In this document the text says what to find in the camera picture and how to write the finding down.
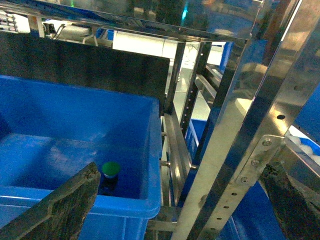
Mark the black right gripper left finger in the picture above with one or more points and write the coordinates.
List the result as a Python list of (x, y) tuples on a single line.
[(61, 214)]

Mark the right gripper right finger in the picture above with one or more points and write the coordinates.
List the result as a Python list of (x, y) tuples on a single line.
[(296, 206)]

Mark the green mushroom push button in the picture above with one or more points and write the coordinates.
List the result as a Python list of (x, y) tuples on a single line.
[(109, 178)]

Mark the left shelf upper blue container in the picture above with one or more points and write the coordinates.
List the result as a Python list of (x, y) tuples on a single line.
[(50, 131)]

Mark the black panel behind container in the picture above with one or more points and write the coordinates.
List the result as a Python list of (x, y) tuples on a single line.
[(26, 56)]

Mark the perforated steel shelf post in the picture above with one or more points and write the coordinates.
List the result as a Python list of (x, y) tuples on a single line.
[(264, 88)]

